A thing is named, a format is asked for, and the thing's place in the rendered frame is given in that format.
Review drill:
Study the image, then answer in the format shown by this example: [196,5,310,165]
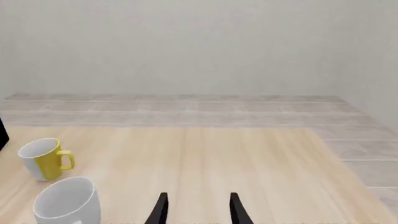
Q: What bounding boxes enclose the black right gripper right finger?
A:
[229,192,255,224]

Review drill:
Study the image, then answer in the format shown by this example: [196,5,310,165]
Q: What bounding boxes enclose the black object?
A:
[0,117,11,151]

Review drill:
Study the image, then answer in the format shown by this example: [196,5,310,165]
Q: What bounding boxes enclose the yellow and white mug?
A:
[17,138,76,182]

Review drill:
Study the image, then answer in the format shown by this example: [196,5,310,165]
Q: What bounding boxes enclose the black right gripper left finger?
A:
[144,192,169,224]

